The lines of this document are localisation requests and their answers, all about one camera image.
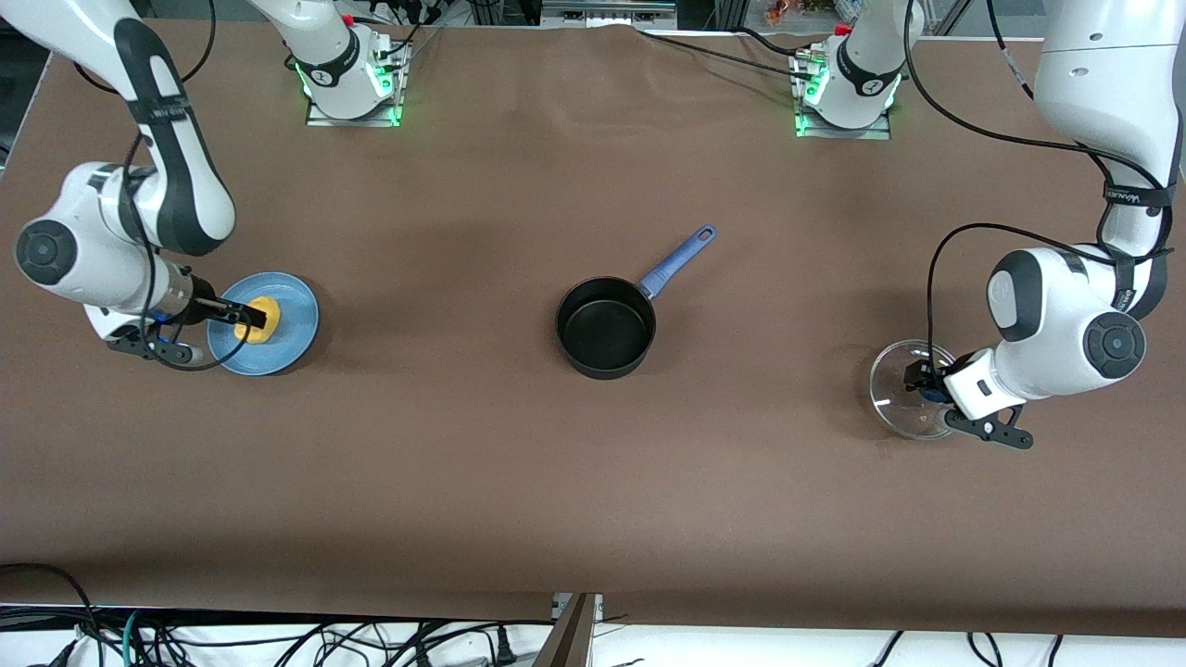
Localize glass lid with blue knob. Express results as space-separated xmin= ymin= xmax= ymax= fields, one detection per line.
xmin=869 ymin=339 xmax=966 ymax=440

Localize blue round plate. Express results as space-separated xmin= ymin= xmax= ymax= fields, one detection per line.
xmin=206 ymin=271 xmax=321 ymax=377

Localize brown table cloth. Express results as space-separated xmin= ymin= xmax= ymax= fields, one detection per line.
xmin=0 ymin=17 xmax=1186 ymax=638

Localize grey power strip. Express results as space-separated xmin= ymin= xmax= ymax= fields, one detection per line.
xmin=540 ymin=0 xmax=679 ymax=27

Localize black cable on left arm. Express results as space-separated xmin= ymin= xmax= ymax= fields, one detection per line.
xmin=902 ymin=0 xmax=1170 ymax=373

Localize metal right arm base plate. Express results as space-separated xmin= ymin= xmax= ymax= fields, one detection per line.
xmin=305 ymin=37 xmax=410 ymax=128

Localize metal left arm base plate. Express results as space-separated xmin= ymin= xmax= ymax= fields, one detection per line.
xmin=793 ymin=46 xmax=893 ymax=141

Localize thick black looping floor cable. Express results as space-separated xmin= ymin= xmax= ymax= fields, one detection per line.
xmin=0 ymin=562 xmax=101 ymax=667

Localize black pot with blue handle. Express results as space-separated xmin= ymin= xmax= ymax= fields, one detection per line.
xmin=556 ymin=225 xmax=719 ymax=381

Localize teal floor cable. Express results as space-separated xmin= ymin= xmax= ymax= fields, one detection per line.
xmin=119 ymin=610 xmax=149 ymax=667

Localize black cable across cloth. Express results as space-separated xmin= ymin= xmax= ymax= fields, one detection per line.
xmin=637 ymin=28 xmax=809 ymax=77

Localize aluminium frame post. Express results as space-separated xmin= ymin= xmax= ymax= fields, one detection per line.
xmin=533 ymin=593 xmax=604 ymax=667

